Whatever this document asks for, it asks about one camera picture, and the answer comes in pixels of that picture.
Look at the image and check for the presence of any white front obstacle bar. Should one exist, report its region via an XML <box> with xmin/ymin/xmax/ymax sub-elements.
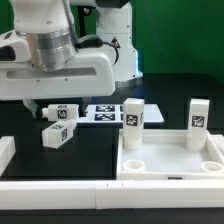
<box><xmin>0</xmin><ymin>180</ymin><xmax>224</xmax><ymax>210</ymax></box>

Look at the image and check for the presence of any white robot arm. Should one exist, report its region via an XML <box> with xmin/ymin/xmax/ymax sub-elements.
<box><xmin>0</xmin><ymin>0</ymin><xmax>142</xmax><ymax>116</ymax></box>

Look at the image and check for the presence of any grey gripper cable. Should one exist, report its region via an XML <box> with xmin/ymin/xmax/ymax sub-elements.
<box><xmin>61</xmin><ymin>0</ymin><xmax>120</xmax><ymax>66</ymax></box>

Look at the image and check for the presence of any white left obstacle block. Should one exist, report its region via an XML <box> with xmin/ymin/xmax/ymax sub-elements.
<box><xmin>0</xmin><ymin>136</ymin><xmax>16</xmax><ymax>176</ymax></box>

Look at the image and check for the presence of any white paper with tags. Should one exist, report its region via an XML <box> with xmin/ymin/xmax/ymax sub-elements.
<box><xmin>78</xmin><ymin>104</ymin><xmax>164</xmax><ymax>123</ymax></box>

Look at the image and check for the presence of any white square table top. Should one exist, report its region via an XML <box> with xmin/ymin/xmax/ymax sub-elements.
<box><xmin>116</xmin><ymin>129</ymin><xmax>224</xmax><ymax>180</ymax></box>

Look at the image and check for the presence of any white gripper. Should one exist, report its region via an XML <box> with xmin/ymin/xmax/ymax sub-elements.
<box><xmin>0</xmin><ymin>30</ymin><xmax>115</xmax><ymax>119</ymax></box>

